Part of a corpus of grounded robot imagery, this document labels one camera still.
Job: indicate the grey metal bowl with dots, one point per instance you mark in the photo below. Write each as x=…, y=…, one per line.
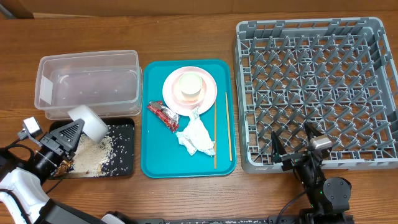
x=93, y=127

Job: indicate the black plastic tray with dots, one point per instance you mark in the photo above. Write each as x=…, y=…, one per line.
x=124, y=137

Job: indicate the spilled rice and food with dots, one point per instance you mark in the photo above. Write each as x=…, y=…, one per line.
x=93, y=155

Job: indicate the teal serving tray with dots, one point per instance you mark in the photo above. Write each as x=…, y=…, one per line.
x=161, y=154

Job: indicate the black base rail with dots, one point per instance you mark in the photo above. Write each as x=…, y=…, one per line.
x=217, y=221

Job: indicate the wooden chopstick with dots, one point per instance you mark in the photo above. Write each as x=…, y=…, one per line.
x=215, y=135
x=228, y=127

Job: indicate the white napkin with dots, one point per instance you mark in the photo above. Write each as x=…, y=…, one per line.
x=195, y=137

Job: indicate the clear plastic storage bin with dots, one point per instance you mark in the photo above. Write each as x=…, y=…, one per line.
x=108, y=82

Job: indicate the right wooden chopstick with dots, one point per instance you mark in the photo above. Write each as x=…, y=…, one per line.
x=228, y=127

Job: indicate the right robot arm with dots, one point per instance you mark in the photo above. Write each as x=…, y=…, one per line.
x=328, y=197

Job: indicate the red foil snack wrapper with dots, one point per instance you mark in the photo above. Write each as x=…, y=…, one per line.
x=165, y=114

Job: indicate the small pink saucer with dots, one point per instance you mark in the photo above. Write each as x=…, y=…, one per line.
x=185, y=100

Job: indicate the grey dishwasher rack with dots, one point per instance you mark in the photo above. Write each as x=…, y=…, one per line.
x=337, y=74

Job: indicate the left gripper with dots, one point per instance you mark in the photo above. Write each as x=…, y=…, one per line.
x=68, y=150

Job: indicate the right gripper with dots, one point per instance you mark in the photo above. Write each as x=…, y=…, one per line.
x=297, y=156

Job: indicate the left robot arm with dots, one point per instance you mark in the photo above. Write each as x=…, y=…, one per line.
x=21, y=181

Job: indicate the white paper cup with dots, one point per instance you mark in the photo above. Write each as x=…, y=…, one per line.
x=190, y=84

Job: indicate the large pink plate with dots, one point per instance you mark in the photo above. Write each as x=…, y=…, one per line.
x=206, y=104

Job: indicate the left wooden chopstick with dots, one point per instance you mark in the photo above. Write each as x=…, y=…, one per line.
x=215, y=135

